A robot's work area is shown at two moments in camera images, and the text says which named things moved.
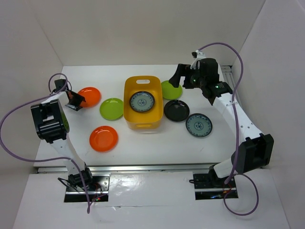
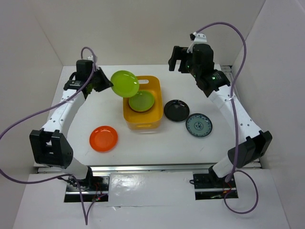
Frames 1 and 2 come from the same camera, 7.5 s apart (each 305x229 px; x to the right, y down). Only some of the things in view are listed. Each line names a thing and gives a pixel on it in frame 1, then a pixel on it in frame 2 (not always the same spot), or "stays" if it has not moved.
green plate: (168, 91) to (141, 101)
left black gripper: (79, 99) to (106, 82)
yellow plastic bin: (147, 120) stays
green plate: (111, 109) to (126, 83)
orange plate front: (103, 139) stays
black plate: (176, 110) stays
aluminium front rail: (127, 168) stays
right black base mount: (208, 186) stays
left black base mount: (98, 186) stays
